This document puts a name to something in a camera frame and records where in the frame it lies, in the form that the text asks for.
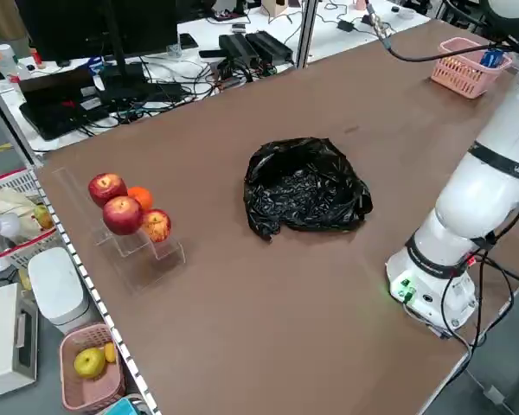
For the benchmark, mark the beige cloth bag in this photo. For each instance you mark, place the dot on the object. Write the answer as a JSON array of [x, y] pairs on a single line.
[[4, 203]]

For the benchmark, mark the aluminium frame beam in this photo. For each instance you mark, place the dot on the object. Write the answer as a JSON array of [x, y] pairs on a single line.
[[8, 116]]

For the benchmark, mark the black computer monitor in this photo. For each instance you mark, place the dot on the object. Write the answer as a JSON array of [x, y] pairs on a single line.
[[91, 26]]

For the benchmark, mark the black plastic bag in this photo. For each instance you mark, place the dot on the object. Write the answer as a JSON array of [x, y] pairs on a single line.
[[307, 194]]

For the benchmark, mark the white rounded appliance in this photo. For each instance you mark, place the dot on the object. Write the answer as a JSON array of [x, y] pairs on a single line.
[[56, 285]]

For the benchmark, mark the white red-rimmed crate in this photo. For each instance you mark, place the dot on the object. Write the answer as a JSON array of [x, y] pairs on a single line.
[[21, 250]]

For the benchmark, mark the aluminium table edge rail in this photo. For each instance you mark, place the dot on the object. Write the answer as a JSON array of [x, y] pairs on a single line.
[[93, 298]]

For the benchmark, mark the clear acrylic fruit stand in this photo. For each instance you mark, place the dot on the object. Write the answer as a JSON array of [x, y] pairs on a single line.
[[130, 259]]

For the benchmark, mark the pink cup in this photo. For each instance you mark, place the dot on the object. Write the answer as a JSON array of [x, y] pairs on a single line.
[[360, 3]]

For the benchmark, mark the pink plastic basket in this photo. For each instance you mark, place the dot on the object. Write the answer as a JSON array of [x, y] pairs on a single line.
[[458, 78]]

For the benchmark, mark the white plastic bottle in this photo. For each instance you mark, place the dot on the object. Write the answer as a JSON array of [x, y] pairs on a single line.
[[10, 60]]

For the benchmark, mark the blue cookie box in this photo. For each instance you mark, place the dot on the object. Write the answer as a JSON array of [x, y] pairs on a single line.
[[492, 58]]

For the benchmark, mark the aluminium frame post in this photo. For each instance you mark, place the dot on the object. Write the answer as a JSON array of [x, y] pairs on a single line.
[[307, 34]]

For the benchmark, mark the green apple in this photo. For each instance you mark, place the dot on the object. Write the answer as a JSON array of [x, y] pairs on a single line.
[[43, 216]]

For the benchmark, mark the black power adapter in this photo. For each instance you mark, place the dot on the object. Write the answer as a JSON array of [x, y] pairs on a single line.
[[347, 25]]

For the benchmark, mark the small white fan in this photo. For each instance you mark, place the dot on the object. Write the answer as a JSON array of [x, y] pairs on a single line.
[[2, 225]]

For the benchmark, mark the yellowish red apple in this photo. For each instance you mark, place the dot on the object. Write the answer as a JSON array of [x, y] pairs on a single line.
[[156, 225]]

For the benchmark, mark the yellow-green apple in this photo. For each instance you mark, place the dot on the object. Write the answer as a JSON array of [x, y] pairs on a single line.
[[88, 363]]

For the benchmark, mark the pink storage basket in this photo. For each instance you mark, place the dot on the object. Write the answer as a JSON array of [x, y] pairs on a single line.
[[91, 393]]

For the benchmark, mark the teal plastic item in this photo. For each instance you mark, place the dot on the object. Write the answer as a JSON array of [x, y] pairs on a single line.
[[125, 407]]

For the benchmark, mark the orange fruit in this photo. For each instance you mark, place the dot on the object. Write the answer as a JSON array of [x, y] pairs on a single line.
[[142, 196]]

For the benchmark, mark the small yellow fruit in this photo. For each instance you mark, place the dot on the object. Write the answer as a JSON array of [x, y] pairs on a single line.
[[109, 352]]

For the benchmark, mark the black power supply unit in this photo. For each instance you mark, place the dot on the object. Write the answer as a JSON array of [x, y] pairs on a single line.
[[270, 45], [238, 47]]

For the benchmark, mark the white device box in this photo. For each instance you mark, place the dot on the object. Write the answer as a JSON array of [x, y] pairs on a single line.
[[0, 337]]

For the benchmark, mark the wooden box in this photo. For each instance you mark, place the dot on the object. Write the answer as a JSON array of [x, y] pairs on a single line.
[[273, 8]]

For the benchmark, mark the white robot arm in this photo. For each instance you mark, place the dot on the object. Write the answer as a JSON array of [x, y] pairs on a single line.
[[480, 194]]

